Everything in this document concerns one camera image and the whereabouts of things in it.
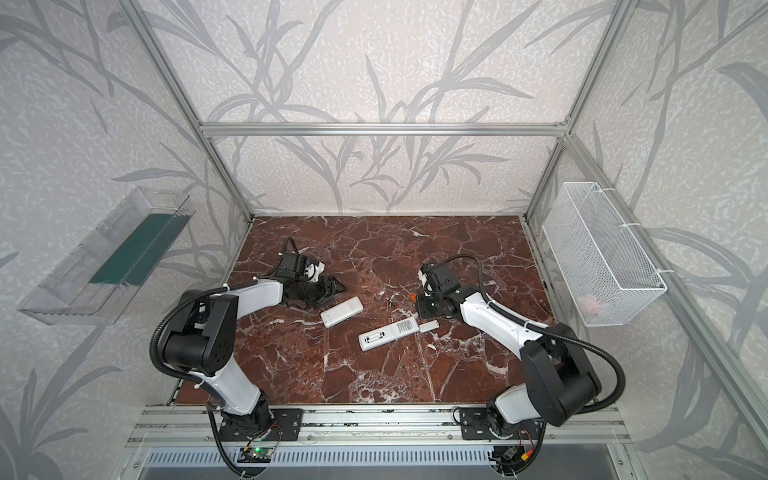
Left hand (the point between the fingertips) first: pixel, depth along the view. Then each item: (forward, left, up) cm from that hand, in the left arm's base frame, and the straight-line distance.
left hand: (344, 283), depth 94 cm
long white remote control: (-13, -19, -4) cm, 23 cm away
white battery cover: (-11, -27, -6) cm, 30 cm away
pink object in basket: (-14, -64, +17) cm, 68 cm away
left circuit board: (-44, +16, -6) cm, 47 cm away
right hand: (-5, -24, +2) cm, 25 cm away
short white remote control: (-9, +3, -4) cm, 10 cm away
